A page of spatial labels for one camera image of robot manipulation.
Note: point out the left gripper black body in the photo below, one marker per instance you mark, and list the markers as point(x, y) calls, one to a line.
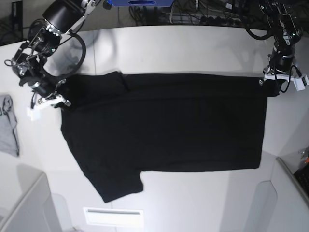
point(281, 61)

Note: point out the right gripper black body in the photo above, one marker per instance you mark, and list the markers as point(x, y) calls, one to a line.
point(45, 89)

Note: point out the black T-shirt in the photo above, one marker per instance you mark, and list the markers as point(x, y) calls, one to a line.
point(121, 125)

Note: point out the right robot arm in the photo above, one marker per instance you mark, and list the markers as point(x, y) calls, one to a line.
point(62, 17)

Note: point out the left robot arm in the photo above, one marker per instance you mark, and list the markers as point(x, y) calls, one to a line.
point(282, 28)

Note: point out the grey folded T-shirt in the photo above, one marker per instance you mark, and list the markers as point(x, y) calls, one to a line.
point(9, 142)

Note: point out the black power strip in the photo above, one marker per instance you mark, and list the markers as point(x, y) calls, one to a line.
point(218, 21)

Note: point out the blue box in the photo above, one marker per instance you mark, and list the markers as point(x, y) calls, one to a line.
point(151, 3)

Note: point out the black keyboard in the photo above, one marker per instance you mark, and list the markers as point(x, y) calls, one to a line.
point(302, 176)

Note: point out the white label plate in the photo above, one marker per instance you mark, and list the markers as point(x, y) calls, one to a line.
point(114, 217)

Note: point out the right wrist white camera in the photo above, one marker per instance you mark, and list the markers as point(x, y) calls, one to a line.
point(33, 114)

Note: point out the wrist white camera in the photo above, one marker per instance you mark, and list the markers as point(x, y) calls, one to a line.
point(33, 114)
point(301, 83)

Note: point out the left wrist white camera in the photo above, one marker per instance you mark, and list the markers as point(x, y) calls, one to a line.
point(301, 83)

